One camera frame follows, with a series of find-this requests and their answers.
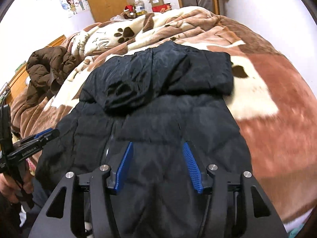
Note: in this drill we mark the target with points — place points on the red box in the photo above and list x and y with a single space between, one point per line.
162 8

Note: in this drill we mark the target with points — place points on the brown puffer jacket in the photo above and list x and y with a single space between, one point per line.
47 72

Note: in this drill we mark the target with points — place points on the black puffer jacket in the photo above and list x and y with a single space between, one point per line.
161 119

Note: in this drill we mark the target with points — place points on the teal plastic bag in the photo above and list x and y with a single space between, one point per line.
294 233

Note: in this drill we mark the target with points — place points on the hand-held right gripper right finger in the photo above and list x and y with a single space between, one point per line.
193 168

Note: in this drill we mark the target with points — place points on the person's left hand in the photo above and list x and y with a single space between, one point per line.
6 186

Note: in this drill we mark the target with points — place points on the clear plastic jar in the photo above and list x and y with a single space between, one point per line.
139 6

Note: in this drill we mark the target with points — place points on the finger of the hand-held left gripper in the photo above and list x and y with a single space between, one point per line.
32 150
43 133

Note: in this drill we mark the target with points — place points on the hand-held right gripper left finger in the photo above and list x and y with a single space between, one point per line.
123 168

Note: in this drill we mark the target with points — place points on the person's left leg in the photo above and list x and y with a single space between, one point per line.
40 193

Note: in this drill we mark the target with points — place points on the cartoon wall sticker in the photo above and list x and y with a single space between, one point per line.
71 2

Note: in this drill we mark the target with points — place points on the yellow box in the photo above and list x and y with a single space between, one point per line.
141 13

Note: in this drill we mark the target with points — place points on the plush toy with santa hat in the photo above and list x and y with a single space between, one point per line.
129 12

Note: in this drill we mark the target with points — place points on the wooden wardrobe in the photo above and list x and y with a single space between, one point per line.
109 0

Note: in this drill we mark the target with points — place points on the open cardboard box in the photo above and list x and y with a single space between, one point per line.
156 1

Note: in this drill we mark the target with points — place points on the paw print fleece blanket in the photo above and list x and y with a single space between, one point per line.
267 91

